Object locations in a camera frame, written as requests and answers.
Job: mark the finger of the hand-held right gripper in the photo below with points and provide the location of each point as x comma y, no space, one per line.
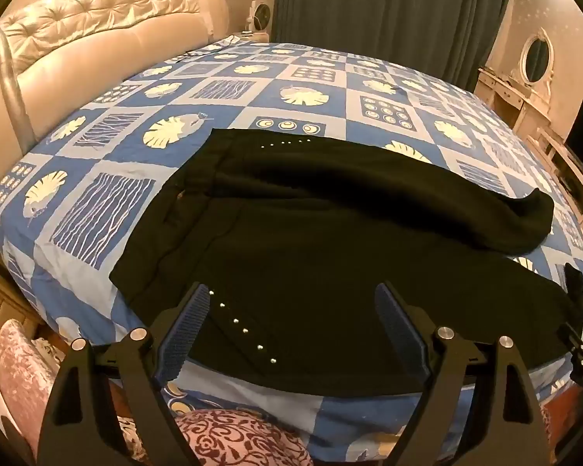
574,286

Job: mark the dark green curtain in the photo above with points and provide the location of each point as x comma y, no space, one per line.
393,9

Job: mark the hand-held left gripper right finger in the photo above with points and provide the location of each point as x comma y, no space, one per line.
401,323

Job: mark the blue leaf-patterned bed sheet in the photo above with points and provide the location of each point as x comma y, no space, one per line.
102,204

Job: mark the cream tufted headboard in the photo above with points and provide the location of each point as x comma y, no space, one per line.
102,34

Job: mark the pink floral cushion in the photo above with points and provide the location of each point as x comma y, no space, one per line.
238,439

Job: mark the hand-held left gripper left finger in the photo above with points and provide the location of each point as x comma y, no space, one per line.
187,320

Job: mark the cream television cabinet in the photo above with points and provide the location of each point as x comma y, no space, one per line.
571,174

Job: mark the black pants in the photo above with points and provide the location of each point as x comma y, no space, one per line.
296,252

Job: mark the cream dressing table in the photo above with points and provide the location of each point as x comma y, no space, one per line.
503,94

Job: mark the small white table fan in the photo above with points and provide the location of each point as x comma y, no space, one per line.
260,17

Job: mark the oval vanity mirror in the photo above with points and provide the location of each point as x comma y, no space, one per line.
537,60

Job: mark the pink floral blanket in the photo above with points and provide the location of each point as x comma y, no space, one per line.
19,378

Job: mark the white nightstand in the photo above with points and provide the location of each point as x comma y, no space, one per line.
252,36

